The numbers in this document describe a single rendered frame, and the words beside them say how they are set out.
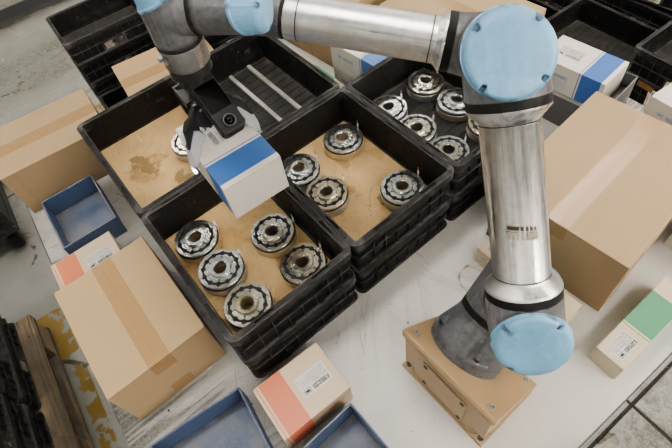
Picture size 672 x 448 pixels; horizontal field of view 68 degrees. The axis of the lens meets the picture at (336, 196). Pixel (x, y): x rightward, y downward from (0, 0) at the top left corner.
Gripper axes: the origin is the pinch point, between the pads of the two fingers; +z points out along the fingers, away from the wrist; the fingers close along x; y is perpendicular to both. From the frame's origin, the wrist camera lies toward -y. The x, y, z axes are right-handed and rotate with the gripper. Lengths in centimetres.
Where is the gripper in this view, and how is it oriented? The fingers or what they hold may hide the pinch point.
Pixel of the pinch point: (229, 151)
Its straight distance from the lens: 99.6
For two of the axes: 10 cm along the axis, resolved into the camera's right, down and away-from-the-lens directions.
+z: 1.2, 6.0, 7.9
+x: -8.0, 5.3, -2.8
